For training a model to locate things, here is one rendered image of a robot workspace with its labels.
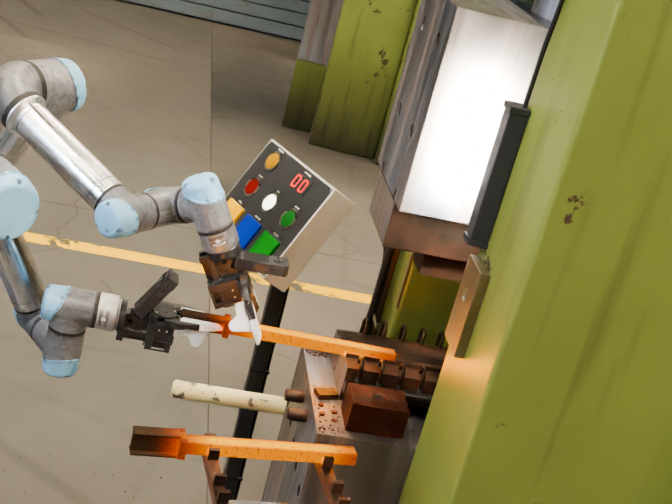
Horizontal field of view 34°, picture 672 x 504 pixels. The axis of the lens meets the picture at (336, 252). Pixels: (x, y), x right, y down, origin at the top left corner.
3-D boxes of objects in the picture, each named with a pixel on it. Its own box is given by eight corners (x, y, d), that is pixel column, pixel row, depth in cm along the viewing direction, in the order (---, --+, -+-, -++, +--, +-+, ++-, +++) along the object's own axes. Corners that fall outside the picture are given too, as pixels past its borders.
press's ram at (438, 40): (405, 228, 203) (467, 15, 189) (377, 161, 238) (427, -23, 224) (615, 269, 211) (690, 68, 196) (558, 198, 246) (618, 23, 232)
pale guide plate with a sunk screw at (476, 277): (453, 357, 201) (480, 273, 194) (444, 334, 209) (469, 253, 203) (463, 359, 201) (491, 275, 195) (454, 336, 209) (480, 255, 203)
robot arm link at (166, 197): (121, 192, 221) (163, 190, 215) (157, 184, 231) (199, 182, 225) (126, 231, 223) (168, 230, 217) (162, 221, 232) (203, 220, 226)
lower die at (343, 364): (338, 399, 232) (348, 364, 229) (329, 353, 250) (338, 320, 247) (525, 430, 240) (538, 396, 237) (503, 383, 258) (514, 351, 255)
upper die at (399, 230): (382, 246, 219) (394, 202, 215) (368, 209, 237) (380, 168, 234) (578, 284, 227) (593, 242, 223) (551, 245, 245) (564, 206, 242)
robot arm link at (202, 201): (191, 170, 223) (225, 168, 218) (208, 219, 227) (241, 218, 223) (169, 187, 217) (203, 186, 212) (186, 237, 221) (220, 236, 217)
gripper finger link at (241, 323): (236, 351, 225) (224, 308, 227) (264, 343, 225) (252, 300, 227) (233, 349, 222) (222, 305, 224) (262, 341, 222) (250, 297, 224)
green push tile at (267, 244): (259, 266, 269) (279, 242, 269) (246, 252, 275) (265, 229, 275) (264, 269, 271) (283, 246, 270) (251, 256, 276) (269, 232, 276)
